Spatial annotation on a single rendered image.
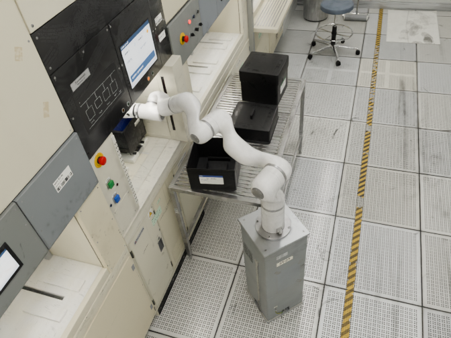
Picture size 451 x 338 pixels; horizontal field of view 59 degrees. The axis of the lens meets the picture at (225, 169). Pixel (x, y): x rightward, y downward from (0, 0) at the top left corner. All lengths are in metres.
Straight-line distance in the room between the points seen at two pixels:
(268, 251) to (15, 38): 1.42
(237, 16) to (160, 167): 1.71
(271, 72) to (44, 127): 1.71
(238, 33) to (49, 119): 2.43
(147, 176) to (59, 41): 1.06
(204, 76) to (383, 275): 1.90
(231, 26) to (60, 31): 2.30
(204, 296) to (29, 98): 1.84
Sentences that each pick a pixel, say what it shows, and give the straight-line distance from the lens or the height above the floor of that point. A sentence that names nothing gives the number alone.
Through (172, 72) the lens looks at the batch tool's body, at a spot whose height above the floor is 1.37.
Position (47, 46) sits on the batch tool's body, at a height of 1.89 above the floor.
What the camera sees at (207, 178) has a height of 0.86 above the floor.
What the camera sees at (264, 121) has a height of 0.86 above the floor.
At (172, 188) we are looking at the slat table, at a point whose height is 0.76.
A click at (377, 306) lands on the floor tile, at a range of 2.85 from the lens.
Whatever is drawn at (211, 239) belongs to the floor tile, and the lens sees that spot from 3.07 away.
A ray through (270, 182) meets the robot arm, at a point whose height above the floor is 1.17.
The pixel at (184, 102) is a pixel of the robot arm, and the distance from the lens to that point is 1.93.
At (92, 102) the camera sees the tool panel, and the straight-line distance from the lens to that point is 1.73.
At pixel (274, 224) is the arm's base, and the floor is 0.84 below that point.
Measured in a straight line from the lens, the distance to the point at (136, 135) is 2.45.
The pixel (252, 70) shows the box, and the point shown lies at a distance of 2.86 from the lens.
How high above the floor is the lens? 2.48
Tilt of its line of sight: 44 degrees down
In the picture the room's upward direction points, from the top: 7 degrees counter-clockwise
